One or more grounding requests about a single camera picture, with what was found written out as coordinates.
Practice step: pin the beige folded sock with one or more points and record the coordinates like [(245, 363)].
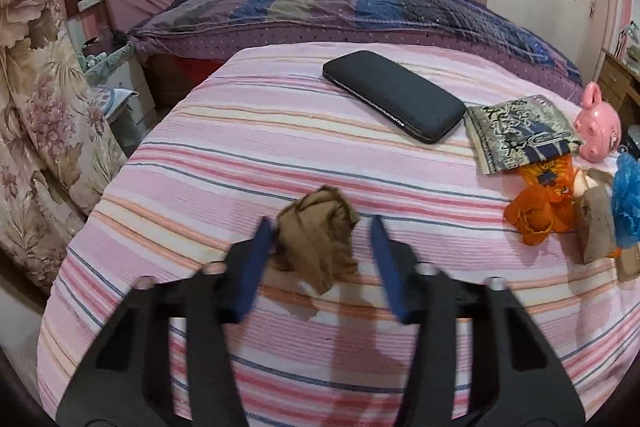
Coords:
[(597, 227)]

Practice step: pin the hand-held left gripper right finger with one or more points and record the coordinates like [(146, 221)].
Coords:
[(390, 272)]

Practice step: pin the floral curtain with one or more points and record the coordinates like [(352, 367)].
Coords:
[(40, 107)]

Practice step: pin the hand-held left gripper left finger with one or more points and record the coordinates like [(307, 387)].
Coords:
[(252, 272)]

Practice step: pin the pink toy handbag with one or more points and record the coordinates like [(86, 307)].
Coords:
[(597, 127)]

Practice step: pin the brown stocking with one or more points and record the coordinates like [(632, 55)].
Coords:
[(315, 237)]

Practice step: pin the orange wrapper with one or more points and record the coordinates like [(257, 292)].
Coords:
[(532, 214)]

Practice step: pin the white nightstand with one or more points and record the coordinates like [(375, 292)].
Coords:
[(125, 82)]

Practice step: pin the blue mesh bath sponge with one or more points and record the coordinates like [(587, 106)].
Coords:
[(627, 202)]

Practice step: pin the wooden desk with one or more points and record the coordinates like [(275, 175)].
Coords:
[(617, 82)]

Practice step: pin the bed with purple quilt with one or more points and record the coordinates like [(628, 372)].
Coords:
[(350, 14)]

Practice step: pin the black zipper case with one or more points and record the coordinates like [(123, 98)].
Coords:
[(395, 94)]

